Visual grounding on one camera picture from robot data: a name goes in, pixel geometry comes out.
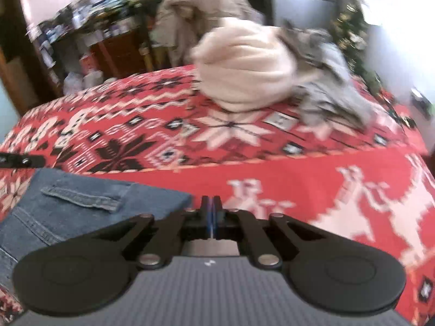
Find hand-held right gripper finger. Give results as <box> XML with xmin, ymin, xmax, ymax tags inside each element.
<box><xmin>85</xmin><ymin>195</ymin><xmax>213</xmax><ymax>269</ymax></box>
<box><xmin>213</xmin><ymin>195</ymin><xmax>333</xmax><ymax>269</ymax></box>

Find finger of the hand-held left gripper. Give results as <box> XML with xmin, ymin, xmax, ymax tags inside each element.
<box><xmin>0</xmin><ymin>154</ymin><xmax>47</xmax><ymax>170</ymax></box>

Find blue denim shorts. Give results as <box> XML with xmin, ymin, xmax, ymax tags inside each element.
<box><xmin>0</xmin><ymin>168</ymin><xmax>192</xmax><ymax>299</ymax></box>

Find printed white plastic bag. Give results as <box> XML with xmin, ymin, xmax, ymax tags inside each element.
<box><xmin>63</xmin><ymin>71</ymin><xmax>85</xmax><ymax>96</ymax></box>

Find red patterned blanket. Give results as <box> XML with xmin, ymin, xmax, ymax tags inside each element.
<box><xmin>0</xmin><ymin>64</ymin><xmax>435</xmax><ymax>326</ymax></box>

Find plain white plastic bag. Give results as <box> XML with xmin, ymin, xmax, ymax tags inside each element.
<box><xmin>83</xmin><ymin>70</ymin><xmax>107</xmax><ymax>90</ymax></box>

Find brown wooden dresser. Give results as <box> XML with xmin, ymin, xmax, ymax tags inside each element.
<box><xmin>90</xmin><ymin>30</ymin><xmax>150</xmax><ymax>79</ymax></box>

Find white fleece garment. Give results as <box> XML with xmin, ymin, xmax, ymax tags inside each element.
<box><xmin>192</xmin><ymin>18</ymin><xmax>300</xmax><ymax>112</ymax></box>

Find cluttered storage shelf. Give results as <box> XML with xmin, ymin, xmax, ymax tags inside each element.
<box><xmin>27</xmin><ymin>0</ymin><xmax>143</xmax><ymax>65</ymax></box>

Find grey striped garment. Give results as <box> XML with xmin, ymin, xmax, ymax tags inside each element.
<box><xmin>280</xmin><ymin>20</ymin><xmax>374</xmax><ymax>131</ymax></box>

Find beige padded jacket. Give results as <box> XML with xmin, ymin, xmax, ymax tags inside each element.
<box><xmin>150</xmin><ymin>0</ymin><xmax>264</xmax><ymax>67</ymax></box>

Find silver refrigerator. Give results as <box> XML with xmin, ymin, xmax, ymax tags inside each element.
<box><xmin>268</xmin><ymin>0</ymin><xmax>344</xmax><ymax>28</ymax></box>

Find small Christmas tree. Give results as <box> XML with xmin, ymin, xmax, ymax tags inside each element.
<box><xmin>330</xmin><ymin>0</ymin><xmax>384</xmax><ymax>96</ymax></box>

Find wooden door frame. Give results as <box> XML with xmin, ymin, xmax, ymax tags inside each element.
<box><xmin>0</xmin><ymin>0</ymin><xmax>38</xmax><ymax>116</ymax></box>

